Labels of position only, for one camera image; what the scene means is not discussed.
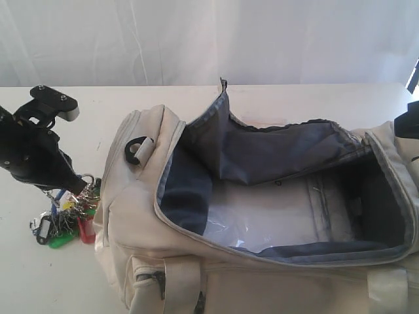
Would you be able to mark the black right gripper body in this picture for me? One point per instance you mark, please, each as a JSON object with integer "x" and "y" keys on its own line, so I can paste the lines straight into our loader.
{"x": 406, "y": 125}

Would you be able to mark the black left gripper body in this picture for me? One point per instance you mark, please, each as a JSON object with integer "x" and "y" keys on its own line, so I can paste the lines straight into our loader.
{"x": 24, "y": 147}

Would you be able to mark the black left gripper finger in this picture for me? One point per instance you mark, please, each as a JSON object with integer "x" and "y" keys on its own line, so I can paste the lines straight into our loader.
{"x": 57, "y": 173}

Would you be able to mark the colourful key tag bunch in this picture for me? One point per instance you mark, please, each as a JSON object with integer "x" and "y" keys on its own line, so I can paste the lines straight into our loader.
{"x": 70, "y": 216}

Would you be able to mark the beige duffel bag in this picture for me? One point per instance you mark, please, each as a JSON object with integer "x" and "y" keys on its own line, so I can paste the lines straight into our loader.
{"x": 155, "y": 195}

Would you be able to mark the dark stand at right edge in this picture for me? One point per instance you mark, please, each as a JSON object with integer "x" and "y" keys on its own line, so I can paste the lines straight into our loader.
{"x": 412, "y": 83}

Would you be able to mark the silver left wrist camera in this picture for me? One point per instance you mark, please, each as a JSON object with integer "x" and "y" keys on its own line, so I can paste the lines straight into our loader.
{"x": 47, "y": 104}

